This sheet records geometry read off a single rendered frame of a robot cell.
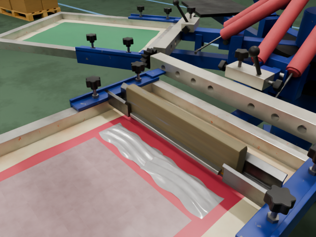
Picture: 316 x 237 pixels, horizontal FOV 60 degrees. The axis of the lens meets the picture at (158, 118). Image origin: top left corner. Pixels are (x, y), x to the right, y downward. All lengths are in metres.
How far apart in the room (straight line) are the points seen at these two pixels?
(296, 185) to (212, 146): 0.17
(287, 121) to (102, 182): 0.46
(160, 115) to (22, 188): 0.34
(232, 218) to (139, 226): 0.17
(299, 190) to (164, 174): 0.26
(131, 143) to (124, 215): 0.21
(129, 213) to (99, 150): 0.20
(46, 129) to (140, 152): 0.26
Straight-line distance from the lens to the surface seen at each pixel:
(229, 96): 0.79
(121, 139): 0.71
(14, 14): 6.56
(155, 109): 0.66
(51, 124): 0.76
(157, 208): 0.56
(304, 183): 0.61
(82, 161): 0.67
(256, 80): 0.80
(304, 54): 0.96
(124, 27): 1.66
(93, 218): 0.56
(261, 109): 0.75
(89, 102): 0.80
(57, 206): 0.59
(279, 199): 0.47
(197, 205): 0.56
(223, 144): 0.55
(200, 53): 1.34
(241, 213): 0.57
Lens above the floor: 1.40
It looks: 34 degrees down
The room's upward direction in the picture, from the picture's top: straight up
